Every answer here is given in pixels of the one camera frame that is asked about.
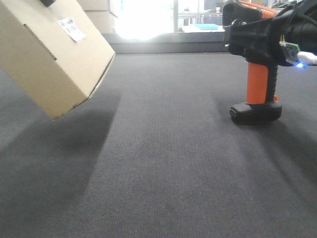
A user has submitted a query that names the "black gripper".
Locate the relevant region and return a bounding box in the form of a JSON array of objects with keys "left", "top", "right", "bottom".
[{"left": 224, "top": 0, "right": 317, "bottom": 66}]

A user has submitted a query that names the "orange black barcode scanner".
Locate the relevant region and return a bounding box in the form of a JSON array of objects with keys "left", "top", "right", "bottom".
[{"left": 222, "top": 0, "right": 282, "bottom": 124}]

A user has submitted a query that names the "top background cardboard box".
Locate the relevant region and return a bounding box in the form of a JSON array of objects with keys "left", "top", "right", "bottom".
[{"left": 77, "top": 0, "right": 108, "bottom": 11}]

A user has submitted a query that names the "brown cardboard package box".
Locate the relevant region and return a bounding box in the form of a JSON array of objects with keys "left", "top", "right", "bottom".
[{"left": 0, "top": 0, "right": 115, "bottom": 119}]

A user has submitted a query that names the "green circuit board with LED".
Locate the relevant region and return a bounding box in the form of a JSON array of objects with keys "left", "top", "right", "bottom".
[{"left": 279, "top": 41, "right": 304, "bottom": 66}]

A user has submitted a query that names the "blue tray outside window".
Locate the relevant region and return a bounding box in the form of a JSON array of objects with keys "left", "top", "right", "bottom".
[{"left": 191, "top": 23, "right": 224, "bottom": 32}]

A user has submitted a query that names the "white barcode shipping label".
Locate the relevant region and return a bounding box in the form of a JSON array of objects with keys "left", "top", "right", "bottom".
[{"left": 58, "top": 17, "right": 86, "bottom": 42}]

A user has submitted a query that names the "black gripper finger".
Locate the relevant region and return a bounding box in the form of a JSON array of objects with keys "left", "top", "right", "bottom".
[{"left": 40, "top": 0, "right": 56, "bottom": 7}]

